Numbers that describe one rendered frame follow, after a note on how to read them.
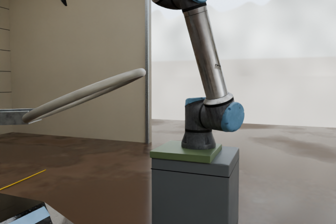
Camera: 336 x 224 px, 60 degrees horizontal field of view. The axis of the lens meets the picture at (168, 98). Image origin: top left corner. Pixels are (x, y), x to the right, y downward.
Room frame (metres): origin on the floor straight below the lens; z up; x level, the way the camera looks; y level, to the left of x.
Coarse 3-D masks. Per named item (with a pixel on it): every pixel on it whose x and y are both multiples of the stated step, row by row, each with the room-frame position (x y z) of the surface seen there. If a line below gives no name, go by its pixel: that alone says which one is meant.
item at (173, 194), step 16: (160, 160) 1.46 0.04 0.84; (176, 160) 1.43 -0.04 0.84; (224, 160) 1.41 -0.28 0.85; (160, 176) 1.46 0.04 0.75; (176, 176) 1.43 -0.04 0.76; (192, 176) 1.40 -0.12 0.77; (208, 176) 1.37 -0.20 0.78; (224, 176) 1.35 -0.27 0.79; (160, 192) 1.46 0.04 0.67; (176, 192) 1.43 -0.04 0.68; (192, 192) 1.40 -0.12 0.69; (208, 192) 1.37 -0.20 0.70; (224, 192) 1.35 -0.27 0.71; (160, 208) 1.46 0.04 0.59; (176, 208) 1.43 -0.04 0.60; (192, 208) 1.40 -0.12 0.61; (208, 208) 1.37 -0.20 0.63; (224, 208) 1.35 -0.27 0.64
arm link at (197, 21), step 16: (176, 0) 1.34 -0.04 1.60; (192, 0) 1.28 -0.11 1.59; (192, 16) 1.31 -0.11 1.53; (208, 16) 1.33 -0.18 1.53; (192, 32) 1.33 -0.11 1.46; (208, 32) 1.33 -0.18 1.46; (208, 48) 1.33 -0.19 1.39; (208, 64) 1.35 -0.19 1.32; (208, 80) 1.37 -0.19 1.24; (224, 80) 1.40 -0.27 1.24; (208, 96) 1.40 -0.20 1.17; (224, 96) 1.38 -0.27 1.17; (208, 112) 1.42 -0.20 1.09; (224, 112) 1.36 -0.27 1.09; (240, 112) 1.41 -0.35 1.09; (208, 128) 1.50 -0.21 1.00; (224, 128) 1.38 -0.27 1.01
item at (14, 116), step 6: (24, 108) 1.18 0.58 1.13; (30, 108) 1.18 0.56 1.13; (0, 114) 1.06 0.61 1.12; (6, 114) 1.06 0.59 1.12; (12, 114) 1.06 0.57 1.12; (18, 114) 1.07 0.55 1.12; (0, 120) 1.06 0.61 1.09; (6, 120) 1.06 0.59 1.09; (12, 120) 1.06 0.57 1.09; (18, 120) 1.07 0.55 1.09; (36, 120) 1.14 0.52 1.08
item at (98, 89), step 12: (132, 72) 1.01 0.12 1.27; (144, 72) 1.11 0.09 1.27; (96, 84) 0.91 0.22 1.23; (108, 84) 0.93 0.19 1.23; (120, 84) 1.32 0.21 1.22; (72, 96) 0.89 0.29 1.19; (84, 96) 0.90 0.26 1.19; (96, 96) 1.35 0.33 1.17; (36, 108) 0.92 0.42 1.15; (48, 108) 0.90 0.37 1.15; (60, 108) 1.27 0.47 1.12; (24, 120) 0.98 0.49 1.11
